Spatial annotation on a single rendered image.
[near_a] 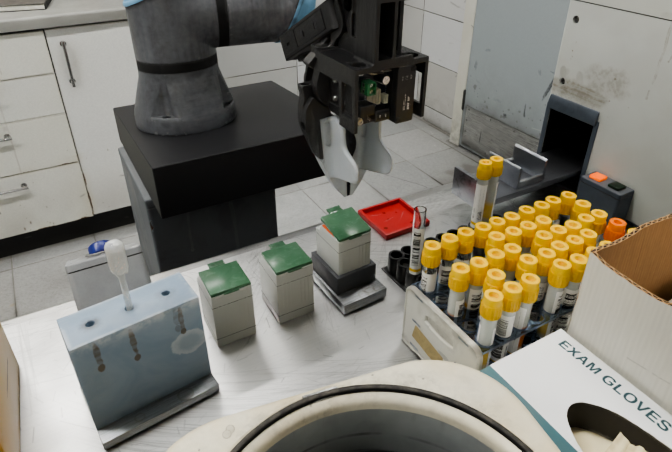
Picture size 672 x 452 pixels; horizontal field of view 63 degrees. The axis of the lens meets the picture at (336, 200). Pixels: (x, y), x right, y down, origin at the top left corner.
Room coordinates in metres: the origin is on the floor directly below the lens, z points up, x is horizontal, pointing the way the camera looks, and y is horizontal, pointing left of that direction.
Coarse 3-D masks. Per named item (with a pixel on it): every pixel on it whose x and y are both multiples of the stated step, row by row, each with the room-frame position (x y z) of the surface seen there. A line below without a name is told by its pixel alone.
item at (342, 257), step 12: (324, 228) 0.47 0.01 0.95; (324, 240) 0.47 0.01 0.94; (336, 240) 0.45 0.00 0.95; (348, 240) 0.45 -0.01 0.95; (360, 240) 0.46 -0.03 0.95; (324, 252) 0.47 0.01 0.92; (336, 252) 0.45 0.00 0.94; (348, 252) 0.45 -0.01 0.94; (360, 252) 0.46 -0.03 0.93; (336, 264) 0.45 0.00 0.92; (348, 264) 0.45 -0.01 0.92; (360, 264) 0.46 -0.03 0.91
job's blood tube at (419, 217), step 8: (416, 208) 0.47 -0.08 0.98; (424, 208) 0.47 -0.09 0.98; (416, 216) 0.46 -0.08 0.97; (424, 216) 0.46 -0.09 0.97; (416, 224) 0.46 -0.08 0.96; (424, 224) 0.46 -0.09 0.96; (416, 232) 0.46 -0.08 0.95; (424, 232) 0.46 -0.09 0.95; (416, 240) 0.46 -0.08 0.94; (416, 248) 0.46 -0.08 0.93; (416, 256) 0.46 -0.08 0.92; (416, 264) 0.46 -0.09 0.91; (416, 272) 0.46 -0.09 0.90
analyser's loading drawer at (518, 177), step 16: (512, 160) 0.68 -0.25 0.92; (528, 160) 0.66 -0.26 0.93; (544, 160) 0.64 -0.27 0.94; (560, 160) 0.70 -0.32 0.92; (576, 160) 0.70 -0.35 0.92; (464, 176) 0.62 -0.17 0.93; (512, 176) 0.62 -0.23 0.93; (528, 176) 0.65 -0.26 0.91; (544, 176) 0.65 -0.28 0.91; (560, 176) 0.65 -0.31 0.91; (464, 192) 0.62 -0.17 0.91; (512, 192) 0.61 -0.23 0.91; (528, 192) 0.63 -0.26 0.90
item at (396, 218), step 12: (384, 204) 0.63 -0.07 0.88; (396, 204) 0.64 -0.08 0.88; (408, 204) 0.63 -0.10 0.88; (360, 216) 0.61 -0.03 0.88; (372, 216) 0.61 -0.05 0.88; (384, 216) 0.61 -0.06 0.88; (396, 216) 0.61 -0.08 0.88; (408, 216) 0.61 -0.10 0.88; (384, 228) 0.58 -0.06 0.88; (396, 228) 0.58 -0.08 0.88; (408, 228) 0.57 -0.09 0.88
